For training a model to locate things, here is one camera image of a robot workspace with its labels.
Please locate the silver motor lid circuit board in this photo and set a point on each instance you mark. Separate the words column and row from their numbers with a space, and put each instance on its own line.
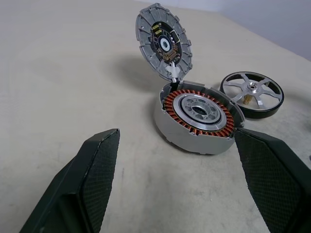
column 145, row 36

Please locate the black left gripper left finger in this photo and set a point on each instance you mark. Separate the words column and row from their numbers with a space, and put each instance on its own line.
column 80, row 194

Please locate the grey motor housing with stator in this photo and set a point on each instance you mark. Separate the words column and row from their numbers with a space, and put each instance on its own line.
column 170, row 131

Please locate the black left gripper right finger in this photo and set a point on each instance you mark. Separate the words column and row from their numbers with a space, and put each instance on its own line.
column 274, row 184

